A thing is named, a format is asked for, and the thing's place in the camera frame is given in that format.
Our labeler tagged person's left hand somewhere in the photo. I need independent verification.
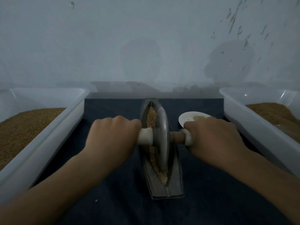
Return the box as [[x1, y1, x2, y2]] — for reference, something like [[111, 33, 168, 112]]
[[84, 116, 143, 169]]

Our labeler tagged person's right hand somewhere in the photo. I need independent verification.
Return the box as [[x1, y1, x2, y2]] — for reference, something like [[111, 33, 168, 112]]
[[184, 117, 254, 173]]

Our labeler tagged white plastic tray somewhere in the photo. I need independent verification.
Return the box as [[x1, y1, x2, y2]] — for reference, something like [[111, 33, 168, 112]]
[[0, 87, 90, 204], [219, 87, 300, 177]]

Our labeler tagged small ground grain portion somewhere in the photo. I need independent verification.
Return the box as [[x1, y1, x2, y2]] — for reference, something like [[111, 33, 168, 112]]
[[146, 106, 168, 185]]

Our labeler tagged metal grinding wheel with handles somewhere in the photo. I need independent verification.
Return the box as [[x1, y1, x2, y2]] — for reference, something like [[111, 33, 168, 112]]
[[137, 106, 194, 174]]

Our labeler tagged boat-shaped metal grinding trough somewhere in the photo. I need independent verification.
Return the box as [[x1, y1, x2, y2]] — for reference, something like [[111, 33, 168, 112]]
[[139, 98, 185, 200]]

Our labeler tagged person's left forearm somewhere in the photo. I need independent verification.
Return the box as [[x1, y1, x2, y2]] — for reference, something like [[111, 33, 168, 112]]
[[0, 151, 113, 225]]

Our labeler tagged person's right forearm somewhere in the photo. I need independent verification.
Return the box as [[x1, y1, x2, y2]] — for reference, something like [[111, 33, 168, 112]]
[[230, 154, 300, 225]]

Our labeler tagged white round plate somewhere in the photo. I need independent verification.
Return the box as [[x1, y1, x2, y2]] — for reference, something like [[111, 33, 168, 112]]
[[178, 111, 213, 128]]

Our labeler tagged dark blue tablecloth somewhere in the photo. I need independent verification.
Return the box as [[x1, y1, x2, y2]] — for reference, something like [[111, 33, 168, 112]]
[[33, 98, 293, 225]]

